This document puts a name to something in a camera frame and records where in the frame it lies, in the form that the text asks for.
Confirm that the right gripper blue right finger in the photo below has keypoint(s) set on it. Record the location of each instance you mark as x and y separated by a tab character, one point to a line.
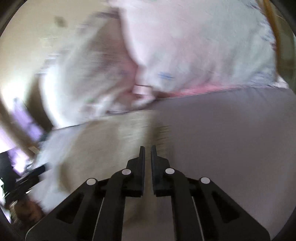
201	209

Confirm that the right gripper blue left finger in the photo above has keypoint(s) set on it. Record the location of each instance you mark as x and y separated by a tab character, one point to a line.
95	210

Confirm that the beige cable knit sweater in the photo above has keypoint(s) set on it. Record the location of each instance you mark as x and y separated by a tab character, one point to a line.
105	146

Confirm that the lavender bed sheet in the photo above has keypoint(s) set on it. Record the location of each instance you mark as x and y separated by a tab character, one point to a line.
243	140

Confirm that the left floral pink pillow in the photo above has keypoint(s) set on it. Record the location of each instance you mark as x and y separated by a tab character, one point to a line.
92	75

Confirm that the floral pink pillow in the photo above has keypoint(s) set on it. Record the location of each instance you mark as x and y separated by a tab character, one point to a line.
189	47
92	75

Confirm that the right floral pink pillow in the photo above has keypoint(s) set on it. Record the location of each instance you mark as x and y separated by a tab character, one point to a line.
189	47

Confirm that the wooden headboard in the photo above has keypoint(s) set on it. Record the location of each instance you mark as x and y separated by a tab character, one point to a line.
272	18

